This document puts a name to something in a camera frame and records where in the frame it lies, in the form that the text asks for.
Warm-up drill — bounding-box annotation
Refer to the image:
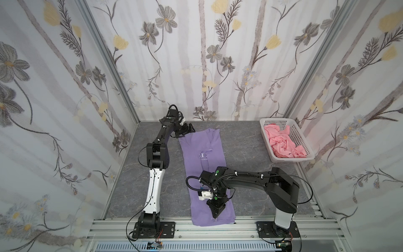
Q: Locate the purple t-shirt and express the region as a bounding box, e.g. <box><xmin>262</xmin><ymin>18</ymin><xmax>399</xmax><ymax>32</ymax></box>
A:
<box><xmin>179</xmin><ymin>129</ymin><xmax>236</xmax><ymax>226</ymax></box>

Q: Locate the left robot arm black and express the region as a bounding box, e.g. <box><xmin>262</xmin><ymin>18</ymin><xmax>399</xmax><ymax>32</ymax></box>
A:
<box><xmin>127</xmin><ymin>105</ymin><xmax>195</xmax><ymax>242</ymax></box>

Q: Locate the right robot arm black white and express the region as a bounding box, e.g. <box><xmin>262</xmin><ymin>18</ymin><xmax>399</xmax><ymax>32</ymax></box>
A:
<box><xmin>185</xmin><ymin>167</ymin><xmax>304</xmax><ymax>231</ymax></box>

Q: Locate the small circuit board left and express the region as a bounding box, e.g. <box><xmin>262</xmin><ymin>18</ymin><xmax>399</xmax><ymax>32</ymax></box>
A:
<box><xmin>147</xmin><ymin>241</ymin><xmax>163</xmax><ymax>250</ymax></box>

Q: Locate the small circuit board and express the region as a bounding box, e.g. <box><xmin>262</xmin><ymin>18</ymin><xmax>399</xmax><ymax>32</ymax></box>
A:
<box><xmin>147</xmin><ymin>241</ymin><xmax>163</xmax><ymax>250</ymax></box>
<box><xmin>276</xmin><ymin>240</ymin><xmax>293</xmax><ymax>252</ymax></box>

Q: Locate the small circuit board right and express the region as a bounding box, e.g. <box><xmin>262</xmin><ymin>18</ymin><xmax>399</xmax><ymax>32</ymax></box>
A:
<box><xmin>276</xmin><ymin>240</ymin><xmax>293</xmax><ymax>252</ymax></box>

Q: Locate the pink t-shirt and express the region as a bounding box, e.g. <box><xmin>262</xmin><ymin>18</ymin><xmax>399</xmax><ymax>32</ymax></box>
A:
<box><xmin>263</xmin><ymin>124</ymin><xmax>306</xmax><ymax>158</ymax></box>

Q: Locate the white plastic laundry basket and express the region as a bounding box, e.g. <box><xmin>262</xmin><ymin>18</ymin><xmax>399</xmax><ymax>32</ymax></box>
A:
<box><xmin>260</xmin><ymin>118</ymin><xmax>315</xmax><ymax>163</ymax></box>

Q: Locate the white ventilation grille strip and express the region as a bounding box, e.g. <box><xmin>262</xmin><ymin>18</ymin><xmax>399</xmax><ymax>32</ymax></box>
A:
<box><xmin>94</xmin><ymin>240</ymin><xmax>281</xmax><ymax>252</ymax></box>

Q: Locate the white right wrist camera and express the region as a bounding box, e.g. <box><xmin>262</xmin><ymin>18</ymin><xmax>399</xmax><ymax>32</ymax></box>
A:
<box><xmin>198</xmin><ymin>191</ymin><xmax>213</xmax><ymax>201</ymax></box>

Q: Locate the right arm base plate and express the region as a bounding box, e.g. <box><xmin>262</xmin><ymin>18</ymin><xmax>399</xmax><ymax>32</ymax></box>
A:
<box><xmin>256</xmin><ymin>221</ymin><xmax>301</xmax><ymax>239</ymax></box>

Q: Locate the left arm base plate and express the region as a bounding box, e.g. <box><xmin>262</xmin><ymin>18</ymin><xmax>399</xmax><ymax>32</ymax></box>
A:
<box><xmin>129</xmin><ymin>222</ymin><xmax>176</xmax><ymax>239</ymax></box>

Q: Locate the aluminium front rail frame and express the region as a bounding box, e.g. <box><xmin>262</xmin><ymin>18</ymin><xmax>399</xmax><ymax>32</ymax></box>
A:
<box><xmin>83</xmin><ymin>216</ymin><xmax>352</xmax><ymax>252</ymax></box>

